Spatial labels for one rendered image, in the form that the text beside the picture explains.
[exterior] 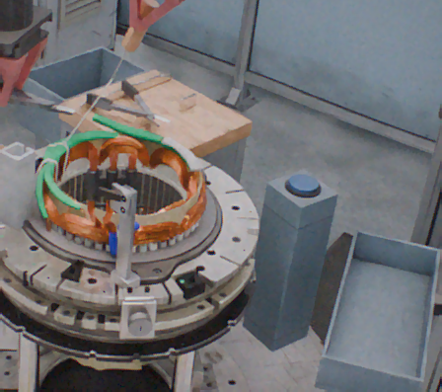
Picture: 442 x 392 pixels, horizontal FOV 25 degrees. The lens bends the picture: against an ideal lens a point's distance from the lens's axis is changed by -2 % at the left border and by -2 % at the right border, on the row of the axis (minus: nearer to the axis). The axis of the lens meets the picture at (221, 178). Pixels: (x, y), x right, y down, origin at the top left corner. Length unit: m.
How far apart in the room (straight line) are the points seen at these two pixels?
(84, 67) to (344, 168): 2.03
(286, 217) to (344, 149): 2.29
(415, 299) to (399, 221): 2.08
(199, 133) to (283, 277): 0.23
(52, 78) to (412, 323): 0.69
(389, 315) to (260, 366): 0.32
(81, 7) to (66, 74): 2.08
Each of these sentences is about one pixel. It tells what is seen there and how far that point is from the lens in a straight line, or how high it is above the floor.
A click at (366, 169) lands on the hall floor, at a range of 3.53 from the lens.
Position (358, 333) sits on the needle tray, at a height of 1.03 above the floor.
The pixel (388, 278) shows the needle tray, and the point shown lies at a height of 1.02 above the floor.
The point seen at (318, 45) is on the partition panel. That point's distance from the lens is 3.57.
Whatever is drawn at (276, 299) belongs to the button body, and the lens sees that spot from 1.41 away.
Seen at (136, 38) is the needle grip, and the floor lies 1.31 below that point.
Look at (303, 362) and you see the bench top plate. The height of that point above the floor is 0.78.
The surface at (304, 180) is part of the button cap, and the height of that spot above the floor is 1.04.
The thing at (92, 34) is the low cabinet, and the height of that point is 0.20.
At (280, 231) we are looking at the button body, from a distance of 1.35.
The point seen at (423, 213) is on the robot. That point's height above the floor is 1.01.
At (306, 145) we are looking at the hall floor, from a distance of 3.60.
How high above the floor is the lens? 1.73
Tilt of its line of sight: 31 degrees down
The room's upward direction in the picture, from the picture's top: 8 degrees clockwise
